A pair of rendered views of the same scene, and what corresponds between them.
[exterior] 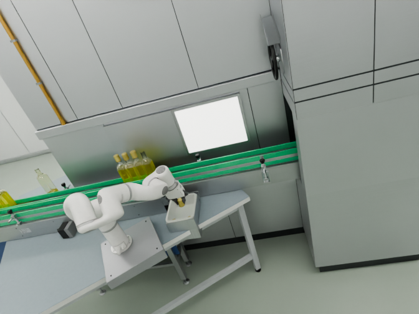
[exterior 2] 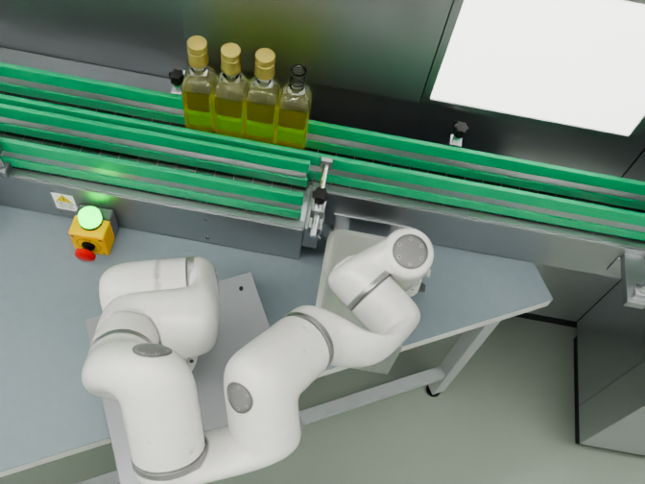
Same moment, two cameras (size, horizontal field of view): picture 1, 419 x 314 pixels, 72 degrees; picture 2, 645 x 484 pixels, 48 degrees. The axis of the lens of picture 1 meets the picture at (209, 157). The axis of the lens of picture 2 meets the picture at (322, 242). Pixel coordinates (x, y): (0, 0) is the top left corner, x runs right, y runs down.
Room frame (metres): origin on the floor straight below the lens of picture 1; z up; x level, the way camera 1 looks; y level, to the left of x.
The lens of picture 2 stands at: (0.79, 0.49, 2.08)
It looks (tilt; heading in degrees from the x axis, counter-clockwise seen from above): 61 degrees down; 346
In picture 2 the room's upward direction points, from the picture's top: 12 degrees clockwise
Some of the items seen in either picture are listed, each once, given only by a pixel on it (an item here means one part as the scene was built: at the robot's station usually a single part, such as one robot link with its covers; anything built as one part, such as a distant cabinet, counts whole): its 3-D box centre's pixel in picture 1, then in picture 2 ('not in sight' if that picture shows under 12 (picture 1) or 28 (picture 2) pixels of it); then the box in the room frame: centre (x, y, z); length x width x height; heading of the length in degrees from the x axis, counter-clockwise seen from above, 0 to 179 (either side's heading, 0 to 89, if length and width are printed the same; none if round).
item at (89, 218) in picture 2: not in sight; (89, 217); (1.52, 0.78, 0.84); 0.04 x 0.04 x 0.03
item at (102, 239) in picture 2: not in sight; (94, 231); (1.52, 0.78, 0.79); 0.07 x 0.07 x 0.07; 78
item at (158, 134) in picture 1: (177, 133); (430, 33); (1.72, 0.15, 1.15); 0.90 x 0.03 x 0.34; 78
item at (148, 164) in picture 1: (151, 171); (293, 126); (1.63, 0.39, 0.99); 0.06 x 0.06 x 0.21; 78
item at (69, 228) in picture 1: (68, 230); not in sight; (1.58, 1.05, 0.79); 0.08 x 0.08 x 0.08; 78
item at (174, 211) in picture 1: (183, 211); (362, 293); (1.37, 0.25, 0.80); 0.22 x 0.17 x 0.09; 168
